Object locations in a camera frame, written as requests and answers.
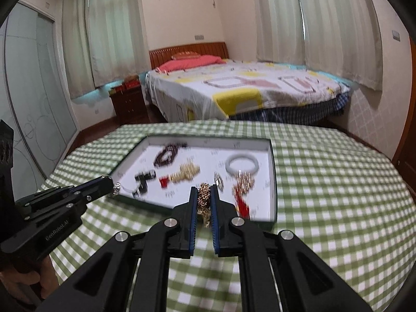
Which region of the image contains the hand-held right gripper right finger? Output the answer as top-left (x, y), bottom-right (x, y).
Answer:
top-left (211, 185), bottom-right (374, 312)

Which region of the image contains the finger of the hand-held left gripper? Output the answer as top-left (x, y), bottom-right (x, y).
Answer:
top-left (23, 185), bottom-right (114, 217)
top-left (41, 175), bottom-right (115, 196)

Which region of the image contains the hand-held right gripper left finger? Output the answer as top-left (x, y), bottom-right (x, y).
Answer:
top-left (34, 185), bottom-right (199, 312)

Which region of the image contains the silver keychain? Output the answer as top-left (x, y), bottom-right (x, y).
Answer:
top-left (110, 182), bottom-right (137, 199)

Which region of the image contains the gold pink bead bracelet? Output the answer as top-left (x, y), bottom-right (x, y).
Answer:
top-left (231, 171), bottom-right (256, 196)
top-left (198, 183), bottom-right (213, 228)

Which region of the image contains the pearl necklace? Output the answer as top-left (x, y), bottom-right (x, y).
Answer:
top-left (169, 162), bottom-right (201, 183)

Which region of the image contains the dark red bead bracelet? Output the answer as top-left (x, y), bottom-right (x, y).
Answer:
top-left (153, 142), bottom-right (189, 170)

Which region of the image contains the green cardboard tray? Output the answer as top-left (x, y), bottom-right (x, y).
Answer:
top-left (109, 135), bottom-right (277, 231)

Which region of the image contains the white bangle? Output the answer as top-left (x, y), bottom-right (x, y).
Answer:
top-left (225, 154), bottom-right (261, 175)

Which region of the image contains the person's left hand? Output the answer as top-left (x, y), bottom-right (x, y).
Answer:
top-left (0, 255), bottom-right (62, 303)

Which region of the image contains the red tassel pendant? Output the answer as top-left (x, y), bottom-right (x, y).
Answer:
top-left (235, 195), bottom-right (251, 218)

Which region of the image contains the black hair clip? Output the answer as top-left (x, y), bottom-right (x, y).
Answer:
top-left (135, 171), bottom-right (157, 196)

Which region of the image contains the dark wooden nightstand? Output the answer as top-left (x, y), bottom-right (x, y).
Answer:
top-left (109, 86), bottom-right (150, 124)

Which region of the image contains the frosted glass sliding door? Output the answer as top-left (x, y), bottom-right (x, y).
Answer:
top-left (0, 2), bottom-right (80, 199)

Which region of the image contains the green checked tablecloth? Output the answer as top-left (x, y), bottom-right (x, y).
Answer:
top-left (39, 120), bottom-right (408, 312)

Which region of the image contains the white curtain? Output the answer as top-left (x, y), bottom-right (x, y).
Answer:
top-left (294, 0), bottom-right (384, 92)
top-left (62, 0), bottom-right (95, 100)
top-left (253, 0), bottom-right (306, 69)
top-left (86, 0), bottom-right (148, 88)

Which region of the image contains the wooden headboard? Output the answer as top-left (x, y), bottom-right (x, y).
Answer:
top-left (149, 42), bottom-right (230, 70)

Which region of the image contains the bed with patterned quilt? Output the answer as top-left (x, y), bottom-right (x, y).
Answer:
top-left (145, 58), bottom-right (353, 126)

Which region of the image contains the pink pillow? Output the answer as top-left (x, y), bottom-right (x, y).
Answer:
top-left (158, 55), bottom-right (226, 73)

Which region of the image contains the patterned orange pillow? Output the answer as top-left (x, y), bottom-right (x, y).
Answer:
top-left (171, 51), bottom-right (200, 61)

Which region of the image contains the wooden door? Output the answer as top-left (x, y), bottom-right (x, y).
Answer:
top-left (392, 36), bottom-right (416, 176)

